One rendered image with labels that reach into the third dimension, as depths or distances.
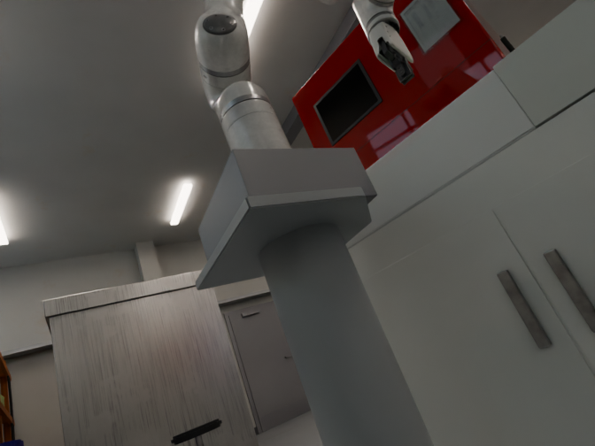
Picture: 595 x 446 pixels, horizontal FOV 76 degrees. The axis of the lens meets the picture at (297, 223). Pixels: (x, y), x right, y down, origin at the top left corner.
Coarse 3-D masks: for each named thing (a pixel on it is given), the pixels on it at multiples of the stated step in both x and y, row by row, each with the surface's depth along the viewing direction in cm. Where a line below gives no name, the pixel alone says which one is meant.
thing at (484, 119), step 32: (480, 96) 74; (512, 96) 70; (448, 128) 78; (480, 128) 74; (512, 128) 70; (384, 160) 88; (416, 160) 83; (448, 160) 78; (480, 160) 74; (384, 192) 88; (416, 192) 83
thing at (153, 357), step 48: (144, 288) 360; (192, 288) 382; (96, 336) 326; (144, 336) 342; (192, 336) 359; (96, 384) 310; (144, 384) 324; (192, 384) 340; (240, 384) 356; (96, 432) 295; (144, 432) 308; (240, 432) 337
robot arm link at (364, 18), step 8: (360, 0) 101; (368, 0) 97; (360, 8) 101; (368, 8) 98; (376, 8) 97; (384, 8) 96; (392, 8) 98; (360, 16) 101; (368, 16) 97; (360, 24) 103
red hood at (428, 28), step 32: (416, 0) 145; (448, 0) 137; (352, 32) 166; (416, 32) 145; (448, 32) 137; (480, 32) 129; (352, 64) 166; (416, 64) 145; (448, 64) 137; (480, 64) 129; (320, 96) 179; (352, 96) 165; (384, 96) 155; (416, 96) 145; (448, 96) 137; (320, 128) 179; (352, 128) 166; (384, 128) 155; (416, 128) 145
